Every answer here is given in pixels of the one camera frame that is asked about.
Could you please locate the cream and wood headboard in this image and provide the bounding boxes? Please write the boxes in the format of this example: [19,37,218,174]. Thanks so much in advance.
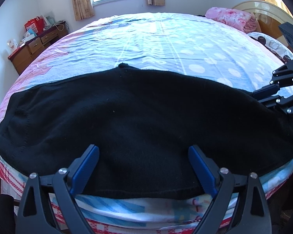
[232,0,293,47]

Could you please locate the patterned pillow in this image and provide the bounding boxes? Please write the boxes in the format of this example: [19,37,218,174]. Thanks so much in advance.
[248,32,293,60]

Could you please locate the light blue tissue box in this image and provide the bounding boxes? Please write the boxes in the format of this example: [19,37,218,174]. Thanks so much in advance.
[22,28,36,42]

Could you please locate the white and green bag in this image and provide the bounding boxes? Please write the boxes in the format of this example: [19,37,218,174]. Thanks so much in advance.
[43,15,55,28]

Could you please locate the pink floral folded blanket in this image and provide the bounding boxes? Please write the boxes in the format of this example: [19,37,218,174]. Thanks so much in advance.
[205,7,258,33]

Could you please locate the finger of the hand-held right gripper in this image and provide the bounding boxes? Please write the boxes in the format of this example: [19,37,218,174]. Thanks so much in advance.
[253,60,293,98]
[256,95,293,118]

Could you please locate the bed with blue pink sheet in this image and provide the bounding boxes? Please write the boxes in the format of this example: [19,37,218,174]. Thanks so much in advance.
[0,12,293,231]

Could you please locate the wooden desk with drawers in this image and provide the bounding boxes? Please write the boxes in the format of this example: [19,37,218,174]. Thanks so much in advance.
[7,21,66,76]

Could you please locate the black pants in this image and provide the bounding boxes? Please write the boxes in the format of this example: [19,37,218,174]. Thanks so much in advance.
[0,63,293,200]

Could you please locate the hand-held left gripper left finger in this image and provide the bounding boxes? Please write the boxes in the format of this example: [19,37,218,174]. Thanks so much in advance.
[17,144,99,234]

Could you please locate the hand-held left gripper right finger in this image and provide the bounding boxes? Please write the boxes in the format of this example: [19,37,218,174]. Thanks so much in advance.
[188,145,272,234]

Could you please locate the white floral packet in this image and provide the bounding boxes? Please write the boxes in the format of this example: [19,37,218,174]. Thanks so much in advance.
[7,38,18,54]

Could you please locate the red gift bag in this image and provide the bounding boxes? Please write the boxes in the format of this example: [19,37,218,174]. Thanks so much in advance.
[24,16,44,35]

